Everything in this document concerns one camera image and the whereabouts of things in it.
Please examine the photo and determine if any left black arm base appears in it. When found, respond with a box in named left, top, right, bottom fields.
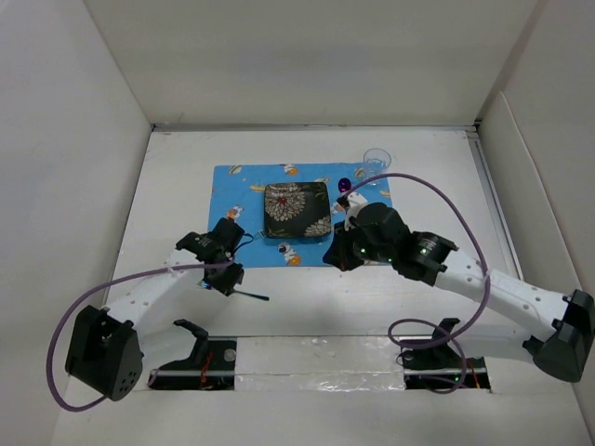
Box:
left=141, top=319, right=238, bottom=391

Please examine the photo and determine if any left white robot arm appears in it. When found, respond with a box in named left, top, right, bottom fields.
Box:
left=65, top=217, right=245, bottom=401

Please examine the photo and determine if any black floral square plate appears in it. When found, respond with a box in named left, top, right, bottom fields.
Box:
left=264, top=181, right=332, bottom=239

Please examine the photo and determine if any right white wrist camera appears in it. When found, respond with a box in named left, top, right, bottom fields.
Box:
left=337, top=191, right=369, bottom=231

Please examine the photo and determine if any clear plastic cup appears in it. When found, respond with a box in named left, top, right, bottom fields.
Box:
left=363, top=148, right=392, bottom=179

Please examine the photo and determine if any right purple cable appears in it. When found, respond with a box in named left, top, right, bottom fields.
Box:
left=346, top=172, right=492, bottom=395

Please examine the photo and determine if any purple iridescent spoon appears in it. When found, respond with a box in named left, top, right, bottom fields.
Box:
left=337, top=177, right=351, bottom=193

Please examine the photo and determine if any iridescent fork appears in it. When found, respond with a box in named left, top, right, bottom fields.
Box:
left=197, top=281, right=271, bottom=302

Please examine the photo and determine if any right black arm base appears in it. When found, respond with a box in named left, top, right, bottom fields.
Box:
left=388, top=318, right=492, bottom=394

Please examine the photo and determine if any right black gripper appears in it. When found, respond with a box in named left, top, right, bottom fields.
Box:
left=322, top=217, right=394, bottom=272

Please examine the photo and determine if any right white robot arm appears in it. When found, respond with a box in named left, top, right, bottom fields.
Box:
left=323, top=193, right=594, bottom=383

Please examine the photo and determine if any blue cartoon placemat cloth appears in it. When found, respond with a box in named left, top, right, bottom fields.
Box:
left=208, top=163, right=364, bottom=268

